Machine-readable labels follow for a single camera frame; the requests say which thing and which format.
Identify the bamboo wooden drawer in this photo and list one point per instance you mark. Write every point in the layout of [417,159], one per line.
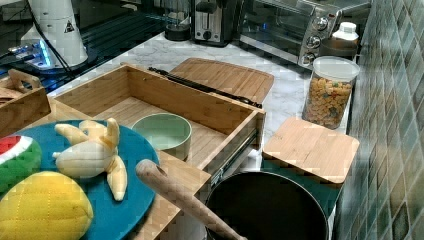
[223,129]

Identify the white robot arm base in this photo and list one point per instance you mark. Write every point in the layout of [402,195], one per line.
[54,35]

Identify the light green bowl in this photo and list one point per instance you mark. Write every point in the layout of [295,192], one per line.
[166,132]

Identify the large bamboo cutting board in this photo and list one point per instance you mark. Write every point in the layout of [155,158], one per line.
[230,78]

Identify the black blender base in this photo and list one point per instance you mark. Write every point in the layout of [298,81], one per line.
[177,13]

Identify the silver black toaster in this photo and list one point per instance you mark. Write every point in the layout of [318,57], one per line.
[215,22]

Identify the green box with bamboo lid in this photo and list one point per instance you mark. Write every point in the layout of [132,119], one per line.
[313,156]

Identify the clear jar of cereal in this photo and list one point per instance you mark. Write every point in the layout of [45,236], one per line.
[329,90]

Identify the silver toaster oven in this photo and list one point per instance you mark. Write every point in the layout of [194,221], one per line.
[292,30]

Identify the plush peeled banana toy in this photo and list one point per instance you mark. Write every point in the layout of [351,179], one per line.
[93,150]

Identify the white capped bottle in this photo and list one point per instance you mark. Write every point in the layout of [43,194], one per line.
[342,43]

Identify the plush yellow lemon toy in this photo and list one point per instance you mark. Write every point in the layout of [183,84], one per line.
[45,206]

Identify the plush watermelon slice toy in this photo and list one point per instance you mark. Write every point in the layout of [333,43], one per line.
[20,157]

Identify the black drawer handle bar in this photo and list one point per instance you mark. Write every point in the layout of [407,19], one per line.
[204,88]

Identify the black pan with wooden handle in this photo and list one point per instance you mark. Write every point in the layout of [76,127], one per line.
[245,206]

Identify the wooden tray with handle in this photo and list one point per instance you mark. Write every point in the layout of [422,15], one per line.
[23,101]

